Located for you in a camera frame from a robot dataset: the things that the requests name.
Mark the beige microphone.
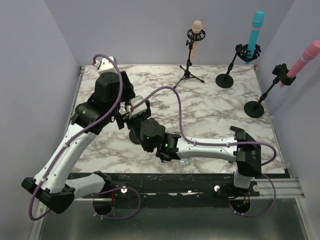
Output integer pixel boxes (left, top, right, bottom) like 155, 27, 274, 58
190, 20, 203, 60

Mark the black round-base mic stand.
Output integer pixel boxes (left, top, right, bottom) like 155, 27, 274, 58
129, 129, 142, 145

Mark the black shock-mount round stand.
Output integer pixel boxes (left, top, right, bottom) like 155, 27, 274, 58
215, 44, 262, 89

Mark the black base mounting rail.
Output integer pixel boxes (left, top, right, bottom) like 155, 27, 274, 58
82, 173, 260, 208

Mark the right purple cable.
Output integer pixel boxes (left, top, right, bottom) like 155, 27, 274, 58
131, 86, 278, 166

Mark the pink microphone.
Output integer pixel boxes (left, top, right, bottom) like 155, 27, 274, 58
280, 40, 320, 88

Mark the silver mesh microphone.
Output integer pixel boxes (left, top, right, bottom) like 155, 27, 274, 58
119, 102, 128, 115

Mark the blue microphone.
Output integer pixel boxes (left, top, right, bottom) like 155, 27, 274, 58
247, 11, 265, 59

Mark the black tripod mic stand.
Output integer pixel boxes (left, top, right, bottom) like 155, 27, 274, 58
172, 28, 207, 90

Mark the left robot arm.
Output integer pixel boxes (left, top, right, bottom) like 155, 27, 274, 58
21, 70, 136, 214

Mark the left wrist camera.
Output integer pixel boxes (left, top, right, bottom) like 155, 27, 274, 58
93, 57, 117, 76

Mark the black clip round stand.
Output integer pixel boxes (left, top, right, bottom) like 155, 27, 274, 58
243, 63, 296, 119

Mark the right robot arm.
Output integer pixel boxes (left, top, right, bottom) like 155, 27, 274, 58
125, 115, 262, 196

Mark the clear plastic screw box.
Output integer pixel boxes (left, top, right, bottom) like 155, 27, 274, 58
159, 157, 195, 166

